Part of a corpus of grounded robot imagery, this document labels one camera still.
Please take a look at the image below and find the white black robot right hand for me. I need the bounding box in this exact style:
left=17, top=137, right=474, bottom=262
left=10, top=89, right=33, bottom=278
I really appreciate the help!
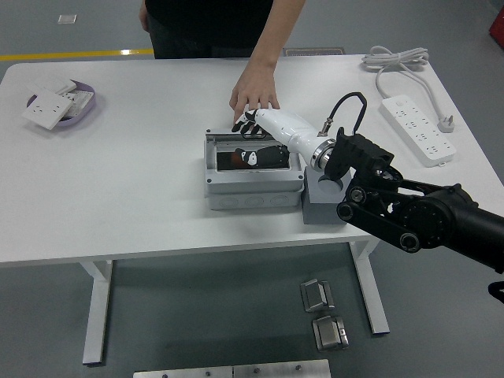
left=230, top=109, right=327, bottom=170

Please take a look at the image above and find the person's left hand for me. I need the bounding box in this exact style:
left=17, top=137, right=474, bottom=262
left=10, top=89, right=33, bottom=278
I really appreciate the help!
left=229, top=65, right=281, bottom=127

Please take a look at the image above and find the person's right hand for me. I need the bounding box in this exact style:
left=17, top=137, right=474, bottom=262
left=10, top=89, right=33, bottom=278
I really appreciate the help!
left=138, top=0, right=151, bottom=32

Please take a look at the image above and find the grey electrical box clear lid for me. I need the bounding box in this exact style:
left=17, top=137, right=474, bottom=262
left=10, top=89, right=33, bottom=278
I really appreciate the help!
left=203, top=128, right=306, bottom=212

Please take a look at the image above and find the grey cube with round hole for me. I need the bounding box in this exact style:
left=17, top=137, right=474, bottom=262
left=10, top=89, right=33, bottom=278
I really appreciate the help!
left=302, top=165, right=354, bottom=226

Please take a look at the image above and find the red box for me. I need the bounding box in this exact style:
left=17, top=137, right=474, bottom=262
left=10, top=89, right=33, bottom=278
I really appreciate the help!
left=487, top=7, right=504, bottom=43

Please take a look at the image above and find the person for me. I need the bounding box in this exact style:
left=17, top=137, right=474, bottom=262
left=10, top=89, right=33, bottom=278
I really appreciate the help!
left=143, top=0, right=276, bottom=60

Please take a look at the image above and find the yellow floor tape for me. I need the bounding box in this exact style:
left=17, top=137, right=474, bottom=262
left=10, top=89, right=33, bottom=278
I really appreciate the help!
left=0, top=47, right=154, bottom=62

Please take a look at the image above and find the white grey socket module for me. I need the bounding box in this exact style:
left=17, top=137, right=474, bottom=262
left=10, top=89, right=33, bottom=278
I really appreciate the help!
left=62, top=90, right=95, bottom=119

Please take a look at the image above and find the purple oval tray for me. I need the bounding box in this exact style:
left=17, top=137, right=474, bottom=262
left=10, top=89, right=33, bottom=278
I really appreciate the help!
left=25, top=80, right=98, bottom=128

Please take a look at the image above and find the white power strip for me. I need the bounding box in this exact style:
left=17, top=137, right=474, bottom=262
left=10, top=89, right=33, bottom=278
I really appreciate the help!
left=380, top=94, right=457, bottom=169

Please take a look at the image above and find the large white socket plate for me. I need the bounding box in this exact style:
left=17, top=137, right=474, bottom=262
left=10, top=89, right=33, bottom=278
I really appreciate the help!
left=21, top=88, right=74, bottom=131

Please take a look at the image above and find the open metal block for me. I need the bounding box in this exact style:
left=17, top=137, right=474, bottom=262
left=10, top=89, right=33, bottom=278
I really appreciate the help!
left=299, top=277, right=335, bottom=313

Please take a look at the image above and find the white table right leg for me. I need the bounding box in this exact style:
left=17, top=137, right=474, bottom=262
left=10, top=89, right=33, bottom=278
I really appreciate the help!
left=348, top=239, right=391, bottom=335

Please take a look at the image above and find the white table leg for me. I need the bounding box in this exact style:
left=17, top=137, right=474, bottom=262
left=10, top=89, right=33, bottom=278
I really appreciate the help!
left=76, top=259, right=115, bottom=365
left=348, top=239, right=391, bottom=335

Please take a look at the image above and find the metal block with latch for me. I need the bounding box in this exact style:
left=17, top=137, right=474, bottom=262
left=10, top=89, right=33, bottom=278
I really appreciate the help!
left=312, top=314, right=350, bottom=351

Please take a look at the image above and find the raised metal plate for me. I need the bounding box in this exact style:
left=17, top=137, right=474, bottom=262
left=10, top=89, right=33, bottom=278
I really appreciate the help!
left=232, top=358, right=332, bottom=378

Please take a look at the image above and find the long metal plate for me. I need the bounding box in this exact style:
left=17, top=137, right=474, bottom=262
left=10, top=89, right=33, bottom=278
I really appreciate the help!
left=132, top=365, right=234, bottom=378

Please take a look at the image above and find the white table left leg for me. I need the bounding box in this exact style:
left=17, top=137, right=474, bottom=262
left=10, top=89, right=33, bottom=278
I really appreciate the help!
left=76, top=259, right=115, bottom=365

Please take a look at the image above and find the white switch plate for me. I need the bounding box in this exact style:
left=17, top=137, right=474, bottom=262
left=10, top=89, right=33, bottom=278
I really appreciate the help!
left=26, top=74, right=79, bottom=98

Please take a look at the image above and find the white power cord with plug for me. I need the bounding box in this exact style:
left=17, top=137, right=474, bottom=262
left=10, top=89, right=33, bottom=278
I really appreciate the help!
left=361, top=46, right=457, bottom=134

